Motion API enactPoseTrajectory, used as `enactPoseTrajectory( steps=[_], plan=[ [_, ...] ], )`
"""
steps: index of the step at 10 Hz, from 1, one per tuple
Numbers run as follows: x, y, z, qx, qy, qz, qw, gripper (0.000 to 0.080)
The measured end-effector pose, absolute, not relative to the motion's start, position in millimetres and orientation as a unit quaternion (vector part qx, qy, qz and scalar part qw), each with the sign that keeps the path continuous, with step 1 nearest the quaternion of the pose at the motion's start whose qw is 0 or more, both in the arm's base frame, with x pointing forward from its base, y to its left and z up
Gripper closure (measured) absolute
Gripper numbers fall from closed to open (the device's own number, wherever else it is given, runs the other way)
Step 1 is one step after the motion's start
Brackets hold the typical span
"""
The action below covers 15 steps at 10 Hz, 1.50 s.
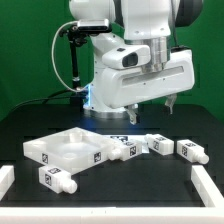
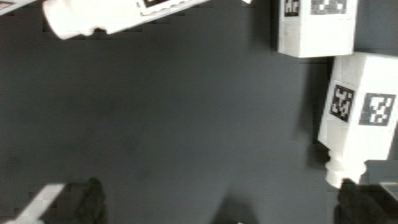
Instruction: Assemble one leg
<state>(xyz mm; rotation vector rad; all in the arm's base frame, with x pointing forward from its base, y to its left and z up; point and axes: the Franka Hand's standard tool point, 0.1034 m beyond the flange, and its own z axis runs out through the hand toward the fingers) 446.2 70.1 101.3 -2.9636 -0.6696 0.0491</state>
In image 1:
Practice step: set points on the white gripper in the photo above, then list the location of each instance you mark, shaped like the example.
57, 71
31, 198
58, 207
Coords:
121, 88

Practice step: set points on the white square tabletop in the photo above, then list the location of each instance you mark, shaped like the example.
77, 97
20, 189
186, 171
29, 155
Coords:
73, 150

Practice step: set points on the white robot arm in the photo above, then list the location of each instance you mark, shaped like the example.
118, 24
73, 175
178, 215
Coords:
132, 22

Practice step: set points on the marker tag sheet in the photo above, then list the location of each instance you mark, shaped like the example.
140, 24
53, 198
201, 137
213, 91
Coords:
132, 138

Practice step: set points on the white U-shaped fence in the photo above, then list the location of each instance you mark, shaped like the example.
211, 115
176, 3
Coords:
211, 213

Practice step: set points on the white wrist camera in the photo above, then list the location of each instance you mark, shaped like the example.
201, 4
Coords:
127, 56

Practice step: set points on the black camera stand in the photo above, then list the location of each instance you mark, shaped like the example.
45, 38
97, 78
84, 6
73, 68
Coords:
76, 39

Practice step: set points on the grey camera on stand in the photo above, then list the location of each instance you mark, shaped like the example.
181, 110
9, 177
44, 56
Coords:
94, 26

